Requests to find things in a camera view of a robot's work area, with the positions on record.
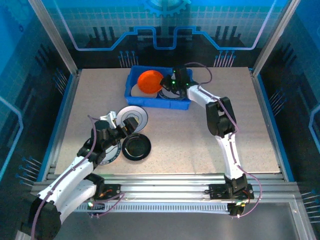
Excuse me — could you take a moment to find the white plate with grey ring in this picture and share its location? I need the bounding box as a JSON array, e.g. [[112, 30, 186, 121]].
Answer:
[[116, 105, 149, 131]]

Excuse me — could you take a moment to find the green rimmed white plate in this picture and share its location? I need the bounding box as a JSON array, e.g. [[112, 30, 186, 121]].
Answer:
[[157, 88, 188, 101], [98, 139, 123, 166]]

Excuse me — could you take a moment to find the orange plate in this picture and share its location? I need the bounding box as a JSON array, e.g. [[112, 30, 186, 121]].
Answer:
[[136, 70, 165, 95]]

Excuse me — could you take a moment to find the black plate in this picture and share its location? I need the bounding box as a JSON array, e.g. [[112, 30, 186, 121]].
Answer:
[[121, 132, 153, 162]]

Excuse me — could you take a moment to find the blue plastic bin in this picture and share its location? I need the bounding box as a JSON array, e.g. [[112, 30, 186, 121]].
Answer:
[[124, 65, 195, 111]]

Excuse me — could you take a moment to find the blue table edge strip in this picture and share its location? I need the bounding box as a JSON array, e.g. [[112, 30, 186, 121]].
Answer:
[[256, 73, 295, 182], [36, 73, 76, 182]]

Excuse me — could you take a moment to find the black controller module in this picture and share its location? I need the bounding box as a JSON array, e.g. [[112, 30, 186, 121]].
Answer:
[[86, 198, 106, 216], [227, 199, 247, 217]]

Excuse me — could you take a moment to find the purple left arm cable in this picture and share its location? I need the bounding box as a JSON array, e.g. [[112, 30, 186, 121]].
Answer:
[[29, 114, 125, 240]]

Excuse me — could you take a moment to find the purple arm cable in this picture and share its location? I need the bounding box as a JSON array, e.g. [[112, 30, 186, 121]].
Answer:
[[181, 61, 263, 220], [29, 114, 125, 240]]

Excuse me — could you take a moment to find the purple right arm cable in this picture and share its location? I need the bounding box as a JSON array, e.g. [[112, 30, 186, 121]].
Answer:
[[181, 61, 263, 220]]

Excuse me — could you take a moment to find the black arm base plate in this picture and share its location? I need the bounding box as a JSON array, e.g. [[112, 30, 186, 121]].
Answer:
[[208, 183, 255, 201], [98, 183, 123, 201]]

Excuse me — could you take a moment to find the aluminium frame rail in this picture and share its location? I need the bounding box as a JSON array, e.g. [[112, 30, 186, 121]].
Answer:
[[29, 172, 300, 204]]

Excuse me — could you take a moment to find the slotted white cable duct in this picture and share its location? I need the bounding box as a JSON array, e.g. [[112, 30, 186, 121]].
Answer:
[[74, 201, 232, 214]]

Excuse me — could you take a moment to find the aluminium frame post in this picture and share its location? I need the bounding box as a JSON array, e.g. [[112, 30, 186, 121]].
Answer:
[[27, 0, 79, 76], [251, 0, 303, 76]]

